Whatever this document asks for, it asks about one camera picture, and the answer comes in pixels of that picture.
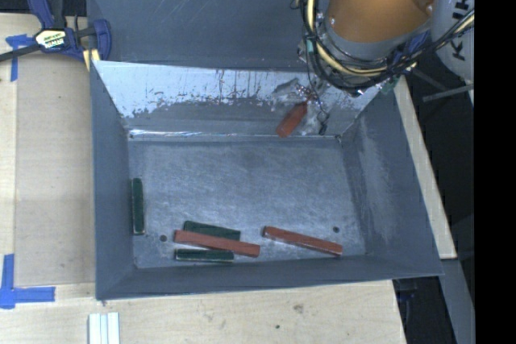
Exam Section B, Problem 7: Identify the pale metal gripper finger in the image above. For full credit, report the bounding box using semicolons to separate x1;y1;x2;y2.
300;111;320;135
273;78;302;101

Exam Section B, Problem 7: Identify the red-brown block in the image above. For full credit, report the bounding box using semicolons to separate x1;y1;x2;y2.
261;225;344;258
173;229;262;259
275;102;310;139

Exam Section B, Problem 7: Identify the grey metal bin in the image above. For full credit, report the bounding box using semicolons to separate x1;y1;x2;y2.
84;0;445;301

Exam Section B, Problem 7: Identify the dark green flat block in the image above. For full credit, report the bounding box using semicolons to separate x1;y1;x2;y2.
130;177;146;236
173;248;235;263
182;220;242;242

